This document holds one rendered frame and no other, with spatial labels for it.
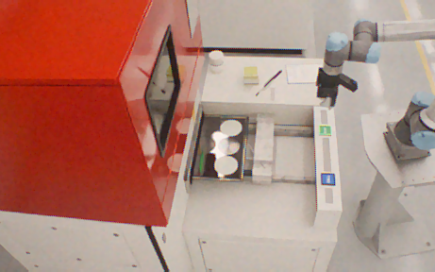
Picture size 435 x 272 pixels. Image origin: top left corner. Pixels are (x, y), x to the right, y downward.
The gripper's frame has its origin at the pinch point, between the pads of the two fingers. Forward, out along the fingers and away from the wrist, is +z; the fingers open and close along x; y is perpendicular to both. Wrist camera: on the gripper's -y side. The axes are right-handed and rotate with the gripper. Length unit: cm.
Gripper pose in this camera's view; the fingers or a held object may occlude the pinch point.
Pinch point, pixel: (331, 107)
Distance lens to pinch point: 173.2
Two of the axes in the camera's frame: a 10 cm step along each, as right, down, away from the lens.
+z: 0.8, 6.5, 7.5
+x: -1.3, 7.6, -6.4
